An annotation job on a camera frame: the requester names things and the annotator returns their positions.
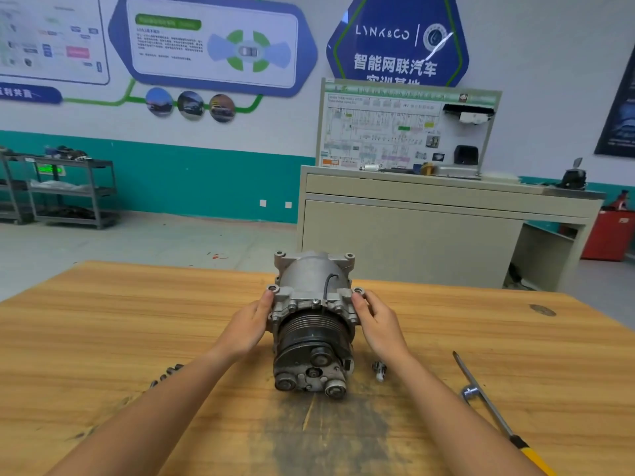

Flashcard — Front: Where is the blue rounded infographic panel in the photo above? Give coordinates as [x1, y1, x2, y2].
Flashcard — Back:
[107, 0, 319, 98]

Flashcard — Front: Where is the round photo wall decal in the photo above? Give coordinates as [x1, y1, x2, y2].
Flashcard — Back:
[177, 90, 206, 120]
[208, 94, 238, 124]
[145, 87, 176, 117]

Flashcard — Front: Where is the dark wall poster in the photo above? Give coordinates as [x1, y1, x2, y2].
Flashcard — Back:
[594, 44, 635, 159]

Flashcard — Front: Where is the red cabinet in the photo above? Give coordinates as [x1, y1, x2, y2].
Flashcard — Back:
[580, 208, 635, 262]

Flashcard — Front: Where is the white wiring display board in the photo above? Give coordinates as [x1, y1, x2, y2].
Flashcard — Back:
[316, 79, 503, 179]

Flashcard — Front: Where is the grey metal compressor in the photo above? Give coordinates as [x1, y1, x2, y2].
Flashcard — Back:
[266, 249, 366, 401]

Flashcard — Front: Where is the white infographic wall panel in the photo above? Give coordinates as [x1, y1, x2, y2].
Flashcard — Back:
[0, 0, 110, 85]

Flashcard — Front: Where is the yellow handled screwdriver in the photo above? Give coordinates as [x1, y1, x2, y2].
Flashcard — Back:
[452, 350, 559, 476]

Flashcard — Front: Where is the grey metal shelf cart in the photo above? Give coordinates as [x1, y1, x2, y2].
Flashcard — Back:
[0, 148, 29, 226]
[24, 148, 118, 230]

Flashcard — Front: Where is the person's right hand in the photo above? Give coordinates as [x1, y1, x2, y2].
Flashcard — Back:
[352, 288, 410, 368]

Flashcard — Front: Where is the person's left forearm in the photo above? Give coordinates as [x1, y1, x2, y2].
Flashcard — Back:
[44, 346, 249, 476]

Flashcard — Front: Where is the small black device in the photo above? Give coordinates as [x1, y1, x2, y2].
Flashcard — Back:
[558, 158, 589, 190]

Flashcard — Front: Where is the person's left hand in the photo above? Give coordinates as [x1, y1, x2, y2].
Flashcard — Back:
[213, 288, 277, 363]

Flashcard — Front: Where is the beige workbench cabinet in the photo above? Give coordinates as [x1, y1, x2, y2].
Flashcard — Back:
[298, 165, 607, 292]

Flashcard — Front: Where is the blue hexagon wall sign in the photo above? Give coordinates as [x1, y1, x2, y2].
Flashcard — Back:
[326, 0, 470, 87]

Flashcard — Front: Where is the person's right forearm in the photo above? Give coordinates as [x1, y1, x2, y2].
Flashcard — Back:
[377, 352, 547, 476]

